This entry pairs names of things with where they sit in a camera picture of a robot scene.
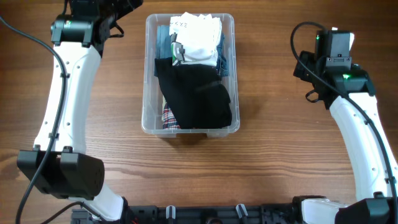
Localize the blue jeans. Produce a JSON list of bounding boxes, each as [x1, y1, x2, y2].
[[155, 25, 229, 77]]

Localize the white printed t-shirt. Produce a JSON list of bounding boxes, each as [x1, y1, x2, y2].
[[169, 12, 222, 67]]

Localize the black garment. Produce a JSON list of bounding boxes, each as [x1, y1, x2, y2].
[[154, 57, 232, 129]]

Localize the plaid shirt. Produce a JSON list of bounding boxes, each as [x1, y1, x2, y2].
[[162, 101, 180, 129]]

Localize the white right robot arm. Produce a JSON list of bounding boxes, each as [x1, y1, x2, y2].
[[294, 27, 397, 223]]

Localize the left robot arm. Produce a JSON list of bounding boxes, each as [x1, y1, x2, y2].
[[17, 0, 142, 223]]

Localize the clear plastic storage bin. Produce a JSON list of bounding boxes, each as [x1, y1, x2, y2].
[[141, 13, 240, 138]]

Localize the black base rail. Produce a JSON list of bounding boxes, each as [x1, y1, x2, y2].
[[70, 203, 348, 224]]

